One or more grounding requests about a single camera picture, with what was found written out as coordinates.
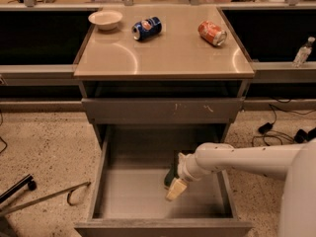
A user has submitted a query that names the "clear plastic bottle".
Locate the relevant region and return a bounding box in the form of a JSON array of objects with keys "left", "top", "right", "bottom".
[{"left": 292, "top": 37, "right": 315, "bottom": 68}]

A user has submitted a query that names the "black office chair base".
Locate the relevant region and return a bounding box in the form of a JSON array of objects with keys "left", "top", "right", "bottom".
[{"left": 294, "top": 127, "right": 316, "bottom": 143}]

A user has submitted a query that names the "closed top drawer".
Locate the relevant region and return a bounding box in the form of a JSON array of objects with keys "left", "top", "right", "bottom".
[{"left": 82, "top": 98, "right": 243, "bottom": 124}]

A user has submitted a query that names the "black floor cable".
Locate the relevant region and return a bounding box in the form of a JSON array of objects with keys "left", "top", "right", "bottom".
[{"left": 251, "top": 96, "right": 316, "bottom": 148}]

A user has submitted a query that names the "open middle drawer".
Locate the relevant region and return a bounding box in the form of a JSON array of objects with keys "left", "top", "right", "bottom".
[{"left": 75, "top": 124, "right": 253, "bottom": 237}]

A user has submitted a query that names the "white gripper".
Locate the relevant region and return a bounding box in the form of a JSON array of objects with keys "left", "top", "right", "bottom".
[{"left": 166, "top": 153, "right": 201, "bottom": 201}]

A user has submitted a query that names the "orange soda can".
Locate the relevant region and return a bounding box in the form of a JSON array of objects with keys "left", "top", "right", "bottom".
[{"left": 197, "top": 21, "right": 227, "bottom": 46}]

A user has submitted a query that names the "green yellow sponge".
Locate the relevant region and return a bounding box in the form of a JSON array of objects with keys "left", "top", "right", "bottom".
[{"left": 164, "top": 163, "right": 179, "bottom": 189}]

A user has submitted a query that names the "blue soda can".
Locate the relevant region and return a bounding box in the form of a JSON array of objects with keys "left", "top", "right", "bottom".
[{"left": 131, "top": 17, "right": 162, "bottom": 41}]

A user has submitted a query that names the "white ceramic bowl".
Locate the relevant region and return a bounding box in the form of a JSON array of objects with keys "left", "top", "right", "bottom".
[{"left": 88, "top": 10, "right": 122, "bottom": 31}]

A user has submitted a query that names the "grey metal stand leg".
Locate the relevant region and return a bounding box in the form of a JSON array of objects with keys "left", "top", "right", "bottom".
[{"left": 0, "top": 182, "right": 91, "bottom": 217}]

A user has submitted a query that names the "black stand leg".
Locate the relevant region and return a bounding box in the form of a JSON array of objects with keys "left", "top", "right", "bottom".
[{"left": 0, "top": 174, "right": 37, "bottom": 203}]

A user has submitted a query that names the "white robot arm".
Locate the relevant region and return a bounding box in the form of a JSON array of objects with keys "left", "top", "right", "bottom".
[{"left": 165, "top": 139, "right": 316, "bottom": 237}]

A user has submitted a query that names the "black power adapter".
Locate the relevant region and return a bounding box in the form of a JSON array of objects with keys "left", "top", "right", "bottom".
[{"left": 258, "top": 122, "right": 273, "bottom": 134}]

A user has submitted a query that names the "grey drawer cabinet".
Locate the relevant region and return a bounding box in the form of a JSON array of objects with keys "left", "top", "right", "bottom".
[{"left": 74, "top": 5, "right": 254, "bottom": 141}]

